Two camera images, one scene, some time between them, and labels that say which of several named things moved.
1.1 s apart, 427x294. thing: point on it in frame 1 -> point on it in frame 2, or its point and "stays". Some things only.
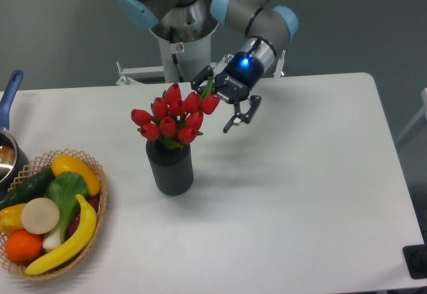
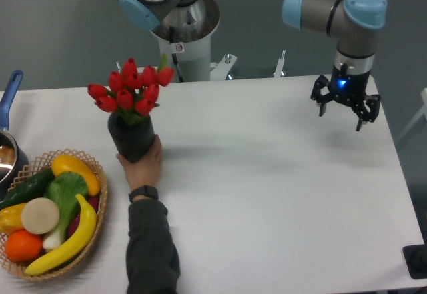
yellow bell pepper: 11,219 stays
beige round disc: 40,215 stays
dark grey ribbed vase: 173,168 -> 132,141
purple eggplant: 95,201 stays
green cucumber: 33,187 stays
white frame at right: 422,112 stays
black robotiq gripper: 244,72 -> 349,87
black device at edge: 415,259 stays
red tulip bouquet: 175,121 -> 134,92
